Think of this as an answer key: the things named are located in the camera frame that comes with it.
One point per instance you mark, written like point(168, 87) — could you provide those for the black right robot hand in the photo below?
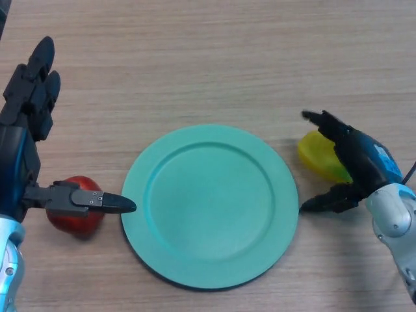
point(360, 159)

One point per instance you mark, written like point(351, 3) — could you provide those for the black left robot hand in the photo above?
point(13, 156)

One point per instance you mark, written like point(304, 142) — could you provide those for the yellow starfruit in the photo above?
point(315, 152)

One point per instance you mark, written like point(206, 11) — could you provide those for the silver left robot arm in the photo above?
point(9, 260)

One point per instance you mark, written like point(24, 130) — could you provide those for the green round plate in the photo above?
point(208, 201)

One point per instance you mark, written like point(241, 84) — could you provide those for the red apple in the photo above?
point(78, 224)

